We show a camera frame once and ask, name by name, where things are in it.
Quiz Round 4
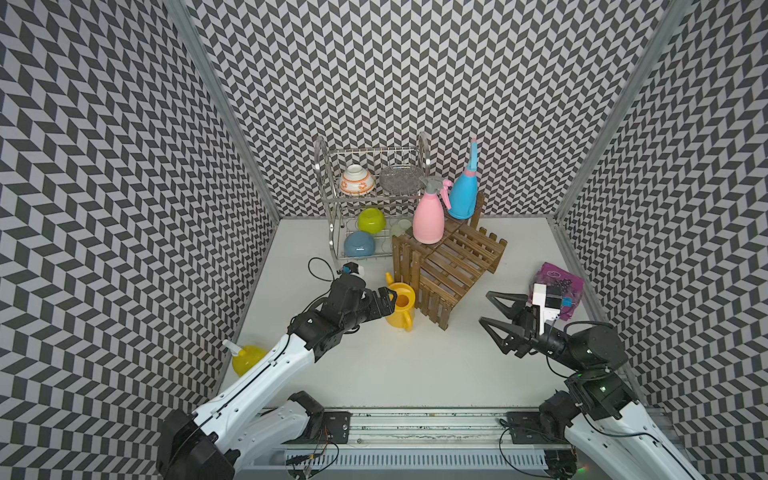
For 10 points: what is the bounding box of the yellow spray bottle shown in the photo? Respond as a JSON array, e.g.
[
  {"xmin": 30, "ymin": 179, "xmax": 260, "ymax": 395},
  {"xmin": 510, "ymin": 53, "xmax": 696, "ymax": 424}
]
[{"xmin": 223, "ymin": 340, "xmax": 267, "ymax": 377}]

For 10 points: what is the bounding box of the wooden slatted shelf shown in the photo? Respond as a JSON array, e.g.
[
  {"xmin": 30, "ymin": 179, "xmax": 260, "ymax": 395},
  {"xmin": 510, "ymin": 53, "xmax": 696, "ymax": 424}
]
[{"xmin": 392, "ymin": 192, "xmax": 507, "ymax": 330}]

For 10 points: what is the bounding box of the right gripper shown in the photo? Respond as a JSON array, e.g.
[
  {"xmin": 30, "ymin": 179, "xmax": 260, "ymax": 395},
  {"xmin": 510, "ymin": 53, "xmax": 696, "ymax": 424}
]
[{"xmin": 478, "ymin": 291, "xmax": 585, "ymax": 371}]

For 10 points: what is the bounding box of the purple snack box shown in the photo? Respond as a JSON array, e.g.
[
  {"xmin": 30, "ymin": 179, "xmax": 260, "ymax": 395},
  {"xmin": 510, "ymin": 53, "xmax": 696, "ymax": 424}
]
[{"xmin": 533, "ymin": 262, "xmax": 585, "ymax": 322}]

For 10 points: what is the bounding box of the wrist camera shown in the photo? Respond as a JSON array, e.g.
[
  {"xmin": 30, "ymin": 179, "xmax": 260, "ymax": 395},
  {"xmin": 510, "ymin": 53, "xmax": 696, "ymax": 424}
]
[
  {"xmin": 531, "ymin": 283, "xmax": 573, "ymax": 335},
  {"xmin": 337, "ymin": 262, "xmax": 364, "ymax": 278}
]

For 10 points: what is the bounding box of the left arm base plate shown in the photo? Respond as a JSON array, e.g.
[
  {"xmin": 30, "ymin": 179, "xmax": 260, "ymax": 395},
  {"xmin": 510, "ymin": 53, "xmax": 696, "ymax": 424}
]
[{"xmin": 285, "ymin": 410, "xmax": 352, "ymax": 445}]

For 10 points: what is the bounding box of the lime green bowl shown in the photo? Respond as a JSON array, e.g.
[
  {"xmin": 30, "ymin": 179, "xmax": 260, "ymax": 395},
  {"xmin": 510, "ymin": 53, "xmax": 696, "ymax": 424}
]
[{"xmin": 357, "ymin": 207, "xmax": 386, "ymax": 235}]

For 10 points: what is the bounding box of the metal dish rack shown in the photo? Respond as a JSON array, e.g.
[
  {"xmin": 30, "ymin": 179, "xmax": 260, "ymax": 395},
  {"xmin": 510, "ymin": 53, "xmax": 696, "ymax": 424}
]
[{"xmin": 312, "ymin": 132, "xmax": 434, "ymax": 266}]

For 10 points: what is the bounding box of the grey glass plate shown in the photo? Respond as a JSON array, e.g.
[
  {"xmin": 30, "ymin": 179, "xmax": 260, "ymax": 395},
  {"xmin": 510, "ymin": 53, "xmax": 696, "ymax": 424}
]
[{"xmin": 379, "ymin": 164, "xmax": 425, "ymax": 196}]

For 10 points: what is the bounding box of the blue spray bottle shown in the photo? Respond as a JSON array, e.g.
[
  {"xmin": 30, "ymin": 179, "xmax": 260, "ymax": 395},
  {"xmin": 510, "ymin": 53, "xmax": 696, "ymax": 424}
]
[{"xmin": 448, "ymin": 138, "xmax": 479, "ymax": 220}]

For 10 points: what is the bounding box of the white orange patterned bowl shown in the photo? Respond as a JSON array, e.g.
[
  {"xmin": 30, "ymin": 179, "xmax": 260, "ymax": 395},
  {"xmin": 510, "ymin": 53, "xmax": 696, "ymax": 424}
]
[{"xmin": 339, "ymin": 164, "xmax": 375, "ymax": 196}]

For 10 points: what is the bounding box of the aluminium front rail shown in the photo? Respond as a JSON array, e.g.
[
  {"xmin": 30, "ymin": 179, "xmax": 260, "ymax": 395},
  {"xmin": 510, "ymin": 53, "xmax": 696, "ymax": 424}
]
[{"xmin": 179, "ymin": 407, "xmax": 685, "ymax": 451}]

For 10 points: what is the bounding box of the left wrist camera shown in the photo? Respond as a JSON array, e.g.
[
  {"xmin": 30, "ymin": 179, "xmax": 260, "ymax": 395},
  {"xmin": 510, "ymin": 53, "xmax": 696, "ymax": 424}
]
[{"xmin": 337, "ymin": 262, "xmax": 364, "ymax": 278}]

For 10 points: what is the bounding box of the blue bowl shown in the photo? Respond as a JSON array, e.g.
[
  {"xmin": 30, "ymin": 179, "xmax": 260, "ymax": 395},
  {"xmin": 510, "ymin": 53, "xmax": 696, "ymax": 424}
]
[{"xmin": 343, "ymin": 231, "xmax": 376, "ymax": 258}]

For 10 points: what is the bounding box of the yellow watering can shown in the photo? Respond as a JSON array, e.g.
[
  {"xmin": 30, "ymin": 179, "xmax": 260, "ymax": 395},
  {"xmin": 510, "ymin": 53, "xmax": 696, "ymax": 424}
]
[{"xmin": 386, "ymin": 273, "xmax": 416, "ymax": 332}]

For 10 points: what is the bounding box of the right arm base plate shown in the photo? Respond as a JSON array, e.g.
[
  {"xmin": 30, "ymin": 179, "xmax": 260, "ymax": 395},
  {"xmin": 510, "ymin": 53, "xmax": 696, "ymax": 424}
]
[{"xmin": 499, "ymin": 407, "xmax": 592, "ymax": 447}]

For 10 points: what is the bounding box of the pink spray bottle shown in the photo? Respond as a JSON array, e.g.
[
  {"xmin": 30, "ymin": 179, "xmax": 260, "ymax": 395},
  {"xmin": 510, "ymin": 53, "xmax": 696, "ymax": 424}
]
[{"xmin": 412, "ymin": 175, "xmax": 453, "ymax": 245}]

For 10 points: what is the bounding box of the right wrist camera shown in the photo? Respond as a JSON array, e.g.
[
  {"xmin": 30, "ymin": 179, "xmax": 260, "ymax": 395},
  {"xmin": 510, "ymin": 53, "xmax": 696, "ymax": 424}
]
[{"xmin": 531, "ymin": 283, "xmax": 573, "ymax": 335}]

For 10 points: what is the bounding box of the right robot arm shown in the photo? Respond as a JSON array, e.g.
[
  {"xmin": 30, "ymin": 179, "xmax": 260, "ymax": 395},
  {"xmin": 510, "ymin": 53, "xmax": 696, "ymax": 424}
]
[{"xmin": 479, "ymin": 284, "xmax": 702, "ymax": 479}]

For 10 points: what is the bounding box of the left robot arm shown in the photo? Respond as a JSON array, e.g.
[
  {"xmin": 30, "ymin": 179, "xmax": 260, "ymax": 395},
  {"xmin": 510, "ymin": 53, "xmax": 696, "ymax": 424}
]
[{"xmin": 156, "ymin": 272, "xmax": 398, "ymax": 479}]

